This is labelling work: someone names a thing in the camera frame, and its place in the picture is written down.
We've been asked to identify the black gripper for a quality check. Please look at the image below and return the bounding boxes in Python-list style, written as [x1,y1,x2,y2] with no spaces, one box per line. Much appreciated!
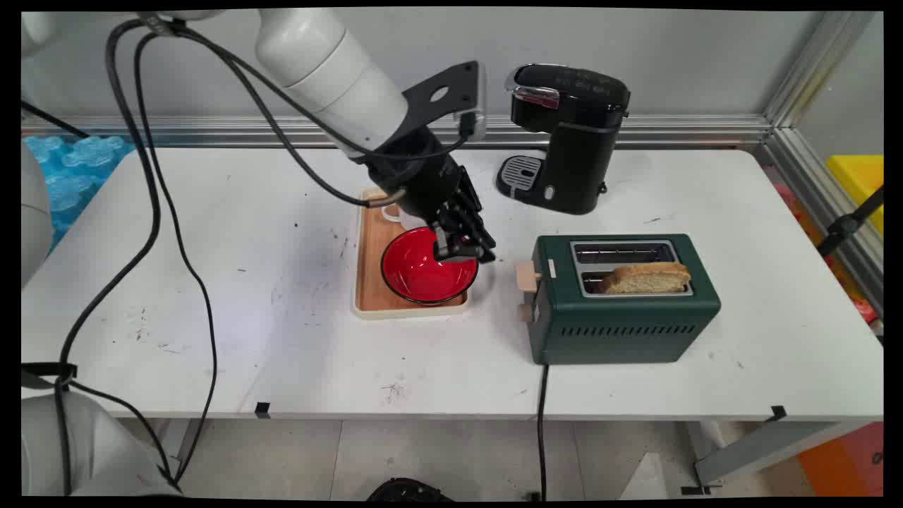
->
[367,131,497,265]

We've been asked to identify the red bowl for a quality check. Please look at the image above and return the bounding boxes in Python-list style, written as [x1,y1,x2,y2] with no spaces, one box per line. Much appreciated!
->
[381,226,480,306]

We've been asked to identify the wooden tray with white rim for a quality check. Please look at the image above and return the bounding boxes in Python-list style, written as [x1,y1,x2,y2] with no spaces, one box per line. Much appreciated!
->
[352,186,472,320]

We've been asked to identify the black coffee machine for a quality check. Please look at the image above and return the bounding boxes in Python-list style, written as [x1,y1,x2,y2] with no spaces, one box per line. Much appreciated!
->
[495,63,631,216]

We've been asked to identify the green toaster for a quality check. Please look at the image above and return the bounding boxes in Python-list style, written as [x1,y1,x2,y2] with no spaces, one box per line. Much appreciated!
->
[516,234,722,366]

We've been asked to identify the toast bread slice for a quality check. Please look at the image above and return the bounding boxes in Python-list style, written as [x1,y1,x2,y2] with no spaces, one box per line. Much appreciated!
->
[598,262,692,296]

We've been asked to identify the grey table leg brace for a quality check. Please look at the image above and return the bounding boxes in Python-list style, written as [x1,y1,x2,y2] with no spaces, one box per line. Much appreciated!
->
[680,421,861,496]

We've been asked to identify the black tripod leg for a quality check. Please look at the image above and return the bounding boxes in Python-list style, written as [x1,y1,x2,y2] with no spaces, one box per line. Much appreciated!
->
[817,185,884,258]

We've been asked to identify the yellow bin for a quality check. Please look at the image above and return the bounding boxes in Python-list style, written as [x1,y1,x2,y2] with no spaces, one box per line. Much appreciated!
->
[825,154,884,236]

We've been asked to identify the orange box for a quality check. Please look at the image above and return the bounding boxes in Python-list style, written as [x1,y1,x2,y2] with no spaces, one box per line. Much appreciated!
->
[796,422,884,497]

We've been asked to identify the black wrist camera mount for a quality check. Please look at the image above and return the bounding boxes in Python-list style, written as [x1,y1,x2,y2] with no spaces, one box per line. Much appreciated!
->
[401,61,489,142]

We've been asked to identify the black toaster power cord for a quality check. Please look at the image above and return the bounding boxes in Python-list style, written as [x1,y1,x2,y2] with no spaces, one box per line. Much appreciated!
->
[531,363,551,502]

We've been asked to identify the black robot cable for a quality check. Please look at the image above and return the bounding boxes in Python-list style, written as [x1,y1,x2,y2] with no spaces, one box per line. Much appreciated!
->
[133,28,407,488]
[54,17,452,497]

